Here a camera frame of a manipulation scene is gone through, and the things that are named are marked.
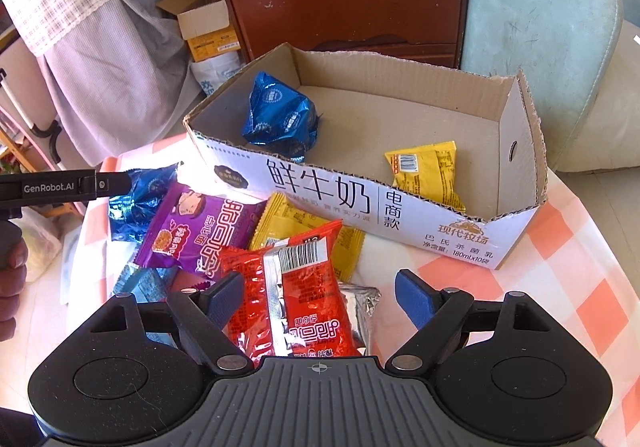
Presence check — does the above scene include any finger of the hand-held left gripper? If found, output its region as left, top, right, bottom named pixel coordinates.
left=95, top=171, right=137, bottom=198

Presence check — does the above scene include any person's left hand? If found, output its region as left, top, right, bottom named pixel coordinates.
left=0, top=238, right=29, bottom=344

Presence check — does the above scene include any red snack packet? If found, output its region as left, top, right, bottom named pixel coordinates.
left=217, top=221, right=363, bottom=365

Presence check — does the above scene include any yellow printed box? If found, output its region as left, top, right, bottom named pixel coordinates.
left=186, top=27, right=241, bottom=64

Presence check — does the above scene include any silver foil snack packet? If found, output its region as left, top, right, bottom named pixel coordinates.
left=337, top=281, right=382, bottom=353

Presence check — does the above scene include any checkered cloth covered furniture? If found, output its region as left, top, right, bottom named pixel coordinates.
left=37, top=0, right=208, bottom=172

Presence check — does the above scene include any small brown cardboard box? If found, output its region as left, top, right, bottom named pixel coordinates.
left=156, top=0, right=236, bottom=42

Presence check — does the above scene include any purple snack packet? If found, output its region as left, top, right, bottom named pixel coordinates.
left=135, top=181, right=268, bottom=285

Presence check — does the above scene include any blue foil snack packet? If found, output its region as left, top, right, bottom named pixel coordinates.
left=108, top=162, right=180, bottom=244
left=241, top=72, right=321, bottom=164

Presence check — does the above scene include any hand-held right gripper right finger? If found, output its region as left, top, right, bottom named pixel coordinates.
left=385, top=269, right=549, bottom=375

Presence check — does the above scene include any white plastic bag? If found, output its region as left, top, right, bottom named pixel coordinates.
left=189, top=49, right=247, bottom=100

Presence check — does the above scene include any pale green sofa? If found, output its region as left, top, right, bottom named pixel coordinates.
left=459, top=0, right=626, bottom=174

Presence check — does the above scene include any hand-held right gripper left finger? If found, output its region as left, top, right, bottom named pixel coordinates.
left=87, top=271, right=256, bottom=376

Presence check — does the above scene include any clear plastic bag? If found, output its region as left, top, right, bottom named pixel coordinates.
left=14, top=208, right=65, bottom=286

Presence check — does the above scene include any yellow snack packet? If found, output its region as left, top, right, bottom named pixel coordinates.
left=384, top=141, right=467, bottom=214
left=248, top=192, right=367, bottom=284

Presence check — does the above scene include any light blue snack packet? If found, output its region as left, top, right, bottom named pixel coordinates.
left=111, top=261, right=182, bottom=345

